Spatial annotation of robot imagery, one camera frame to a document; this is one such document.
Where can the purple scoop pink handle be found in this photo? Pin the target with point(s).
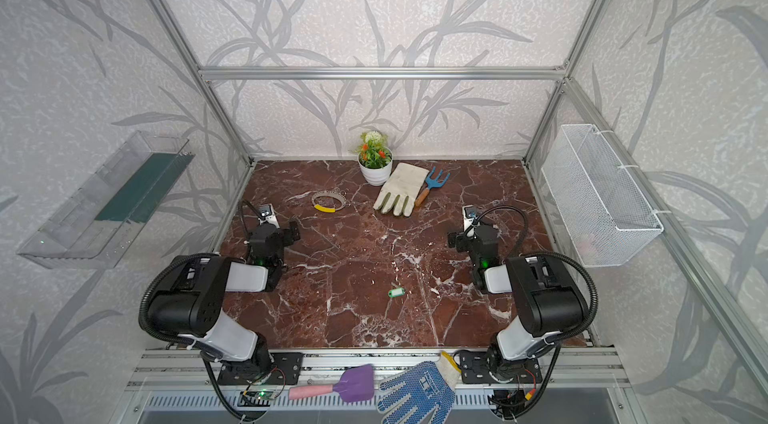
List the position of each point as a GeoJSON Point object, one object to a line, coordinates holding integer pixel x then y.
{"type": "Point", "coordinates": [355, 385]}

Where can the blue dotted work glove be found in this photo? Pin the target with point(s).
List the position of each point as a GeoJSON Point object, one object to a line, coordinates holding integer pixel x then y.
{"type": "Point", "coordinates": [424, 393]}

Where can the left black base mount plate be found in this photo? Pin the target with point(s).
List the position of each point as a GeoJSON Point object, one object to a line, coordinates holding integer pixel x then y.
{"type": "Point", "coordinates": [281, 368]}

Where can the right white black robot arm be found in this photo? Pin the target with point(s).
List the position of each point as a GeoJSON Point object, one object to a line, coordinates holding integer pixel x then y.
{"type": "Point", "coordinates": [555, 298]}

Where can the white pot with plant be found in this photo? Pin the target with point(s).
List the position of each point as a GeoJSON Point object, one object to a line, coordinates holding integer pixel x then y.
{"type": "Point", "coordinates": [374, 157]}

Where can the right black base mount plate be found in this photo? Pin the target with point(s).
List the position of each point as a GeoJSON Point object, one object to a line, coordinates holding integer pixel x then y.
{"type": "Point", "coordinates": [489, 367]}

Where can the metal keyring with yellow tag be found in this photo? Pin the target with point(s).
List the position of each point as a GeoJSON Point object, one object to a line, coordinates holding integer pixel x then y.
{"type": "Point", "coordinates": [329, 201]}

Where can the blue hand rake wooden handle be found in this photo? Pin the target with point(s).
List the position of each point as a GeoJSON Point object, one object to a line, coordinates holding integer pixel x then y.
{"type": "Point", "coordinates": [435, 179]}

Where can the green key tag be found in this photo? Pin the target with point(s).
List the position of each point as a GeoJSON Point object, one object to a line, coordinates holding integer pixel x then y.
{"type": "Point", "coordinates": [396, 292]}

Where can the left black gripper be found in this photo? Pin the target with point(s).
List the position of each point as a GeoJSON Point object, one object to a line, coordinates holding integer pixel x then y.
{"type": "Point", "coordinates": [283, 232]}

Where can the white wire mesh basket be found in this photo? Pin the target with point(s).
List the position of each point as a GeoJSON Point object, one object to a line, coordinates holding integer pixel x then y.
{"type": "Point", "coordinates": [608, 218]}

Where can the clear plastic wall shelf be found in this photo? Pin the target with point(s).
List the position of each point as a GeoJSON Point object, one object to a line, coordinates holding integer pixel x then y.
{"type": "Point", "coordinates": [95, 227]}

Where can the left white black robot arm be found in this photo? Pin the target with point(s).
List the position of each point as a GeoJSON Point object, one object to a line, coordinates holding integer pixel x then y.
{"type": "Point", "coordinates": [184, 303]}

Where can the cream gardening glove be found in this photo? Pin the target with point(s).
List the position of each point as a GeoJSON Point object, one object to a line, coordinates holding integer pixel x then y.
{"type": "Point", "coordinates": [400, 191]}

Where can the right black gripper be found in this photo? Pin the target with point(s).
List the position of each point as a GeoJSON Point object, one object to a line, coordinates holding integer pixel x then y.
{"type": "Point", "coordinates": [462, 238]}

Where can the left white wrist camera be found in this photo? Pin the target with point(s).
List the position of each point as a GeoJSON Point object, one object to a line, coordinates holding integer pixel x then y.
{"type": "Point", "coordinates": [266, 214]}

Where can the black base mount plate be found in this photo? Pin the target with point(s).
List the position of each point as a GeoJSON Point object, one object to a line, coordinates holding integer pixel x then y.
{"type": "Point", "coordinates": [281, 368]}
{"type": "Point", "coordinates": [489, 367]}

